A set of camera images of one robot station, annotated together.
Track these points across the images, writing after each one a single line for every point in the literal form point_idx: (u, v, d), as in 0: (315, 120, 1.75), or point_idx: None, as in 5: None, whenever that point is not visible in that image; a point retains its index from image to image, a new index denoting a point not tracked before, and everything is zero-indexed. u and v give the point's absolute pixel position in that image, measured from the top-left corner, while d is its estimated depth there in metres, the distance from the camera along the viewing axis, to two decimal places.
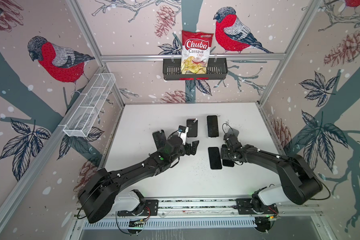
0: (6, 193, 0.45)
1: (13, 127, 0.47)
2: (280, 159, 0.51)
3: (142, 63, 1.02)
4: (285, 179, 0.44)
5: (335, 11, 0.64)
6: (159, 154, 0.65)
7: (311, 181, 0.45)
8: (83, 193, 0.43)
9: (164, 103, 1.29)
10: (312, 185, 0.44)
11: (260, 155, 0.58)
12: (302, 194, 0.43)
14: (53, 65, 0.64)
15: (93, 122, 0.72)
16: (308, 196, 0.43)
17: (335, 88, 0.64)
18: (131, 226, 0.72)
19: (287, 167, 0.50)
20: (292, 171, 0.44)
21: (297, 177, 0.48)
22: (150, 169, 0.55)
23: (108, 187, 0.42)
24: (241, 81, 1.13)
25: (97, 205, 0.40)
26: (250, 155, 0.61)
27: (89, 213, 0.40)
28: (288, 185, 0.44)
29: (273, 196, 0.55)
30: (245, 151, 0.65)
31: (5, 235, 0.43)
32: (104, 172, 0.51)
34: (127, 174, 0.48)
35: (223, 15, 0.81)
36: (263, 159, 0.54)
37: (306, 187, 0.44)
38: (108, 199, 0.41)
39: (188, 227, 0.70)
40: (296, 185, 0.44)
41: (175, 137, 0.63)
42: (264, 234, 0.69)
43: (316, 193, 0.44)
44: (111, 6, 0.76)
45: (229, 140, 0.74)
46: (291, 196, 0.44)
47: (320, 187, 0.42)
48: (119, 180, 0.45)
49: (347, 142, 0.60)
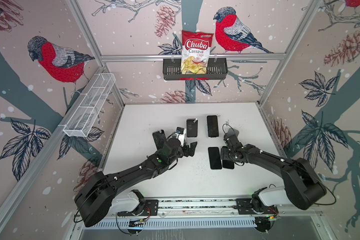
0: (5, 193, 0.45)
1: (13, 127, 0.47)
2: (284, 162, 0.50)
3: (142, 63, 1.02)
4: (290, 183, 0.43)
5: (335, 11, 0.64)
6: (157, 156, 0.65)
7: (316, 186, 0.44)
8: (80, 197, 0.42)
9: (164, 103, 1.29)
10: (316, 190, 0.44)
11: (263, 156, 0.57)
12: (306, 199, 0.42)
14: (53, 65, 0.64)
15: (93, 122, 0.72)
16: (313, 201, 0.42)
17: (335, 88, 0.64)
18: (131, 226, 0.72)
19: (292, 171, 0.48)
20: (297, 176, 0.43)
21: (302, 182, 0.47)
22: (148, 172, 0.54)
23: (105, 190, 0.42)
24: (241, 81, 1.13)
25: (93, 208, 0.39)
26: (252, 157, 0.59)
27: (85, 217, 0.39)
28: (293, 190, 0.43)
29: (275, 198, 0.55)
30: (247, 152, 0.63)
31: (5, 235, 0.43)
32: (101, 176, 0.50)
34: (125, 177, 0.48)
35: (223, 15, 0.81)
36: (266, 162, 0.53)
37: (310, 192, 0.43)
38: (104, 202, 0.40)
39: (188, 227, 0.70)
40: (301, 190, 0.43)
41: (173, 138, 0.63)
42: (264, 234, 0.69)
43: (320, 197, 0.43)
44: (111, 6, 0.76)
45: (229, 140, 0.73)
46: (295, 200, 0.43)
47: (324, 191, 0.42)
48: (116, 183, 0.45)
49: (347, 142, 0.60)
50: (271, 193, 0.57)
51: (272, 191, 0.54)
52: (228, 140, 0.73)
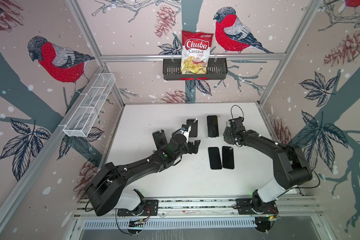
0: (5, 193, 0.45)
1: (13, 127, 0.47)
2: (278, 146, 0.53)
3: (142, 63, 1.02)
4: (277, 164, 0.47)
5: (335, 11, 0.64)
6: (163, 151, 0.66)
7: (303, 170, 0.47)
8: (90, 186, 0.43)
9: (164, 103, 1.29)
10: (301, 173, 0.47)
11: (258, 139, 0.61)
12: (290, 179, 0.46)
14: (53, 65, 0.64)
15: (93, 122, 0.72)
16: (295, 183, 0.46)
17: (335, 88, 0.64)
18: (131, 226, 0.72)
19: (282, 153, 0.51)
20: (285, 158, 0.52)
21: (289, 164, 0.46)
22: (155, 165, 0.55)
23: (115, 180, 0.42)
24: (241, 81, 1.13)
25: (104, 198, 0.40)
26: (250, 138, 0.64)
27: (97, 206, 0.40)
28: (279, 170, 0.46)
29: (269, 191, 0.57)
30: (246, 135, 0.67)
31: (5, 235, 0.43)
32: (111, 166, 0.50)
34: (134, 168, 0.50)
35: (223, 15, 0.81)
36: (261, 145, 0.56)
37: (295, 173, 0.47)
38: (115, 192, 0.42)
39: (188, 227, 0.70)
40: (286, 170, 0.47)
41: (179, 134, 0.65)
42: (264, 234, 0.69)
43: (303, 180, 0.46)
44: (111, 6, 0.76)
45: (233, 122, 0.75)
46: (280, 180, 0.47)
47: (308, 176, 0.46)
48: (126, 174, 0.46)
49: (347, 142, 0.60)
50: (267, 185, 0.57)
51: (267, 185, 0.57)
52: (233, 122, 0.75)
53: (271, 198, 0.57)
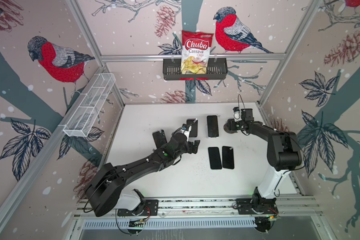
0: (5, 193, 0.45)
1: (13, 127, 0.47)
2: (276, 131, 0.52)
3: (142, 63, 1.02)
4: (270, 145, 0.53)
5: (335, 11, 0.64)
6: (163, 150, 0.66)
7: (294, 153, 0.52)
8: (90, 187, 0.43)
9: (164, 103, 1.29)
10: (291, 156, 0.52)
11: (260, 126, 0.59)
12: (278, 159, 0.52)
14: (53, 65, 0.64)
15: (93, 122, 0.72)
16: (284, 164, 0.51)
17: (335, 88, 0.64)
18: (131, 226, 0.72)
19: (276, 136, 0.56)
20: (278, 140, 0.57)
21: (280, 146, 0.57)
22: (155, 165, 0.55)
23: (114, 181, 0.42)
24: (241, 81, 1.13)
25: (103, 199, 0.40)
26: (255, 126, 0.70)
27: (96, 206, 0.40)
28: (271, 150, 0.52)
29: (265, 181, 0.60)
30: (252, 122, 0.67)
31: (5, 235, 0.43)
32: (109, 167, 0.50)
34: (133, 168, 0.49)
35: (223, 15, 0.81)
36: (262, 131, 0.62)
37: (284, 154, 0.53)
38: (114, 193, 0.41)
39: (188, 227, 0.70)
40: (276, 150, 0.52)
41: (180, 134, 0.64)
42: (264, 234, 0.69)
43: (292, 164, 0.51)
44: (111, 6, 0.76)
45: (244, 112, 0.81)
46: (270, 160, 0.53)
47: (299, 160, 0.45)
48: (125, 175, 0.46)
49: (347, 142, 0.60)
50: (264, 176, 0.61)
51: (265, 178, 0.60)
52: (243, 111, 0.81)
53: (269, 190, 0.60)
